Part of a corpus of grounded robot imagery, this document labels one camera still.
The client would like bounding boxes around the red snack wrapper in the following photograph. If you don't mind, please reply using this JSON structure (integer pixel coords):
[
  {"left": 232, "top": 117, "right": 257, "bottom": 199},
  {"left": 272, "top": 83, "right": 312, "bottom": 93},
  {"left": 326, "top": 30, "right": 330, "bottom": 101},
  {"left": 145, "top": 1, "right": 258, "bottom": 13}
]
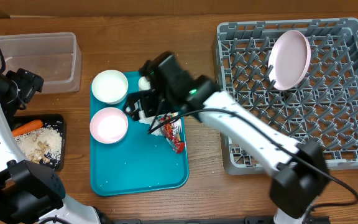
[{"left": 160, "top": 120, "right": 186, "bottom": 154}]

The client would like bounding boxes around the orange carrot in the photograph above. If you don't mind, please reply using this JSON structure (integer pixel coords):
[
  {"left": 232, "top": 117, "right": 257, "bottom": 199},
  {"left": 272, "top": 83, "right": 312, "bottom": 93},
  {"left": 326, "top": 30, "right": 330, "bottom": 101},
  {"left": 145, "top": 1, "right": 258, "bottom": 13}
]
[{"left": 12, "top": 119, "right": 44, "bottom": 137}]

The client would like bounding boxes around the white bowl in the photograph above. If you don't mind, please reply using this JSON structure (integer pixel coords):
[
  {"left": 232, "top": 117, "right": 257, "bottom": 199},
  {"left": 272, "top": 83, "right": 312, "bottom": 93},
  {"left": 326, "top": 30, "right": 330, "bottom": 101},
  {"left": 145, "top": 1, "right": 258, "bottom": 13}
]
[{"left": 91, "top": 70, "right": 129, "bottom": 105}]

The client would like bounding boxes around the pink bowl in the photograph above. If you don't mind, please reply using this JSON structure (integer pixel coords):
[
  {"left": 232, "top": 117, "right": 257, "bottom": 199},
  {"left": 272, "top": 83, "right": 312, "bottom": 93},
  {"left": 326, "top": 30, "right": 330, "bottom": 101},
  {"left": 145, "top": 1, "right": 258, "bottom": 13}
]
[{"left": 89, "top": 107, "right": 129, "bottom": 144}]

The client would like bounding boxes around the large white plate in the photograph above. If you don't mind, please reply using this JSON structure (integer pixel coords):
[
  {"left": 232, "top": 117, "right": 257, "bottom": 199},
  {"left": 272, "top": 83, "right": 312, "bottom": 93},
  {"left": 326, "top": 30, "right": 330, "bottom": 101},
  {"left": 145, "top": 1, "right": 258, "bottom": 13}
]
[{"left": 268, "top": 30, "right": 311, "bottom": 91}]

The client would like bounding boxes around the white tissue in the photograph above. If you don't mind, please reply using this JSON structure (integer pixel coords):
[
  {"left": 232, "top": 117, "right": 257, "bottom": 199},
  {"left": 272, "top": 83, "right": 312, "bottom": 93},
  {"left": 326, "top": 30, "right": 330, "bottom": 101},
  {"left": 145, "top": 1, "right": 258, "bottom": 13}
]
[{"left": 139, "top": 110, "right": 164, "bottom": 136}]

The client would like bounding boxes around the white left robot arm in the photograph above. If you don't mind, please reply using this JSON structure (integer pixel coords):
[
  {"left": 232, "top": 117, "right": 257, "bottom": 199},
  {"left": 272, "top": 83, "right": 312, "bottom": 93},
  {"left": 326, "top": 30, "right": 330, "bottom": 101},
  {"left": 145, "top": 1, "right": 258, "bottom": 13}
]
[{"left": 0, "top": 66, "right": 110, "bottom": 223}]

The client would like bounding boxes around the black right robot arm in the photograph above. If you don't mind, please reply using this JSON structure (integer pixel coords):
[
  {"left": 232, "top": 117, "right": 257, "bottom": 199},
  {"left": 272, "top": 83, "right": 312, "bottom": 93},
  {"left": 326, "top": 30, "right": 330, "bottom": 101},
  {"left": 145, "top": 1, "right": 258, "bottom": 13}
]
[{"left": 122, "top": 52, "right": 329, "bottom": 223}]

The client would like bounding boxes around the black food waste tray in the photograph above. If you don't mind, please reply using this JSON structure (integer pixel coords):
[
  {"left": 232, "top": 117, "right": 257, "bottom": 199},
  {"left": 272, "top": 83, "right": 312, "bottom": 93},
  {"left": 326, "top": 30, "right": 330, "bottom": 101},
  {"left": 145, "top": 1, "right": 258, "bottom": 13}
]
[{"left": 14, "top": 114, "right": 66, "bottom": 171}]

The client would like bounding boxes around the grey plastic dishwasher rack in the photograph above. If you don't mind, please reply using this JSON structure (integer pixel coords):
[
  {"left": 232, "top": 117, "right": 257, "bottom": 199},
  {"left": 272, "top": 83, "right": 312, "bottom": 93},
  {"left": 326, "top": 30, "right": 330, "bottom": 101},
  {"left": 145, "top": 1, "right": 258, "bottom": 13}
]
[{"left": 213, "top": 17, "right": 358, "bottom": 170}]

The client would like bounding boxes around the white paper cup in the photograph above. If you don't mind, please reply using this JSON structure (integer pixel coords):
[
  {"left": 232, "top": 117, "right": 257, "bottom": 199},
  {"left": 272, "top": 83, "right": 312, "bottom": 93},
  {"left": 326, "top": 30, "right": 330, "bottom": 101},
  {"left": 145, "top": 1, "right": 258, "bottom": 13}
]
[{"left": 138, "top": 77, "right": 151, "bottom": 91}]

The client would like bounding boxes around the white plastic fork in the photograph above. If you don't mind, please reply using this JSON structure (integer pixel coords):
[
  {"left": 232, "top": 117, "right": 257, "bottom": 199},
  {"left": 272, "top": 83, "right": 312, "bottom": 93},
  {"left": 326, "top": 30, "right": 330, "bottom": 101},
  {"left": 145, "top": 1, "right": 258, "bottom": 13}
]
[{"left": 173, "top": 119, "right": 182, "bottom": 133}]

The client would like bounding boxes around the clear plastic bin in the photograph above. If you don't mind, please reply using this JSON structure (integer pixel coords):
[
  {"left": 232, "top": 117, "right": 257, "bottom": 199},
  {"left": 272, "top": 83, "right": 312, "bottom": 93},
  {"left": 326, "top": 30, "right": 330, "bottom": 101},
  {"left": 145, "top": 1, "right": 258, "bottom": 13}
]
[{"left": 0, "top": 32, "right": 81, "bottom": 94}]

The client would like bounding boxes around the teal plastic serving tray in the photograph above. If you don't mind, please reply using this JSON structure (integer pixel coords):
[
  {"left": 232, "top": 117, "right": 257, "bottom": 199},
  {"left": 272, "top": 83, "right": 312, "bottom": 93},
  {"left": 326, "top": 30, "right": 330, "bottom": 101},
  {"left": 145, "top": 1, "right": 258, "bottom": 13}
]
[{"left": 89, "top": 72, "right": 189, "bottom": 196}]

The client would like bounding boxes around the pile of rice and peanuts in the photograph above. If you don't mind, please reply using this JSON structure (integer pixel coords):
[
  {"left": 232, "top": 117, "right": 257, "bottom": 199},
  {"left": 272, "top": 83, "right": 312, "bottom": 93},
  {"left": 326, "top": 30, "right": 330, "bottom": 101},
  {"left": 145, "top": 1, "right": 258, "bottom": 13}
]
[{"left": 14, "top": 128, "right": 63, "bottom": 164}]

